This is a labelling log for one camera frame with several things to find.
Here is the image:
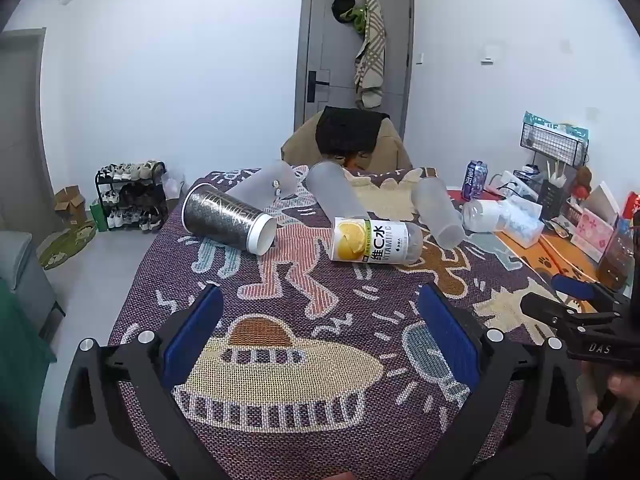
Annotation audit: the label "tan chair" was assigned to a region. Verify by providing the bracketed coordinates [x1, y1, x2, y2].
[281, 107, 413, 171]

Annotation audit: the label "person's right hand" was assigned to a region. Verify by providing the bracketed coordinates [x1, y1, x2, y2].
[582, 360, 640, 433]

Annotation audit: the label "black door handle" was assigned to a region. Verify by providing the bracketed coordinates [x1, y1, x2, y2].
[306, 71, 331, 106]

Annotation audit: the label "black shoe rack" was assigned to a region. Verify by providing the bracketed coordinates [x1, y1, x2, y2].
[95, 160, 169, 233]

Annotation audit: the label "green bag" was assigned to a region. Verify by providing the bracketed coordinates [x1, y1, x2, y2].
[90, 199, 109, 233]

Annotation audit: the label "orange paw print mat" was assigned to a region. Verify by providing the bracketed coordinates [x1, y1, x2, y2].
[495, 220, 603, 313]

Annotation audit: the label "frosted plastic cup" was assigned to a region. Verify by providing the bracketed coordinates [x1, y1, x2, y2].
[306, 161, 373, 221]
[411, 177, 467, 250]
[227, 160, 301, 211]

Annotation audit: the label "cardboard boxes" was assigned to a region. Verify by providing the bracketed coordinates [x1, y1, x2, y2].
[54, 186, 89, 226]

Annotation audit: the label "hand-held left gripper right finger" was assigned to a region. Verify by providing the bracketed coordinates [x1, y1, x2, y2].
[417, 282, 588, 480]

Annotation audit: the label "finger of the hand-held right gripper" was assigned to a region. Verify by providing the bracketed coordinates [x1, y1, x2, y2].
[520, 292, 623, 347]
[551, 272, 632, 313]

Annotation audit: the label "green cloth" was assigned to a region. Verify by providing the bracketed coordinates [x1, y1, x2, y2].
[0, 280, 57, 441]

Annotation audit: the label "green floor mat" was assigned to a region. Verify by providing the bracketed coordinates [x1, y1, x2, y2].
[37, 220, 97, 271]

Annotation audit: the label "clear yellow label bottle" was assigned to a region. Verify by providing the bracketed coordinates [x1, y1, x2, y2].
[332, 216, 425, 265]

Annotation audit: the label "black wire basket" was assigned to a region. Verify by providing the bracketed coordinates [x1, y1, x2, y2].
[520, 111, 590, 168]

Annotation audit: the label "pink box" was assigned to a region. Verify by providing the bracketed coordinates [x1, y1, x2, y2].
[571, 207, 616, 264]

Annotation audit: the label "black cloth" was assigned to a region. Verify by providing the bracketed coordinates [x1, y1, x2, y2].
[315, 106, 393, 156]

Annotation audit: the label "black patterned cup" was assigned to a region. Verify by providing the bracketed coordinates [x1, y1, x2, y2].
[181, 183, 277, 255]

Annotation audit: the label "tissue pack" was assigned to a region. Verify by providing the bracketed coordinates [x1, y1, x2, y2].
[502, 195, 546, 249]

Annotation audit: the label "brown transparent box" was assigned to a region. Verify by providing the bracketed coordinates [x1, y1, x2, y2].
[597, 230, 637, 292]

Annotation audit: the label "purple drink carton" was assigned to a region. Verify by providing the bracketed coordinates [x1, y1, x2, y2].
[461, 160, 489, 202]

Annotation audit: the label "printed woven blanket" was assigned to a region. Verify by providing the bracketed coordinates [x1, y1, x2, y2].
[107, 165, 571, 480]

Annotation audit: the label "brown plush toy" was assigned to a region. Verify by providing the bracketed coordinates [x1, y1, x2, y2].
[572, 166, 594, 199]

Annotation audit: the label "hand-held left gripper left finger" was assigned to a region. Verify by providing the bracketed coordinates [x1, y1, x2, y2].
[55, 282, 226, 480]

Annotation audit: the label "white power strip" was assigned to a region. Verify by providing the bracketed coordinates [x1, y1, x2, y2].
[492, 170, 527, 197]

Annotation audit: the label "plaid scarf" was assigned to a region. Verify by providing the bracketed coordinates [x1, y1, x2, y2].
[354, 0, 387, 110]

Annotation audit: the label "clear plastic jar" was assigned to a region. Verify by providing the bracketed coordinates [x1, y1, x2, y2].
[462, 199, 507, 233]

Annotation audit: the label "grey cabinet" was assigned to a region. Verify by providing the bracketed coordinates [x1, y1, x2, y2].
[0, 230, 66, 341]

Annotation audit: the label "grey door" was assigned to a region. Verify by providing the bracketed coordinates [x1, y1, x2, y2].
[294, 0, 416, 148]

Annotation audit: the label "black utensil holder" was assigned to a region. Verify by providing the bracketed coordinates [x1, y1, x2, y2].
[537, 162, 569, 221]

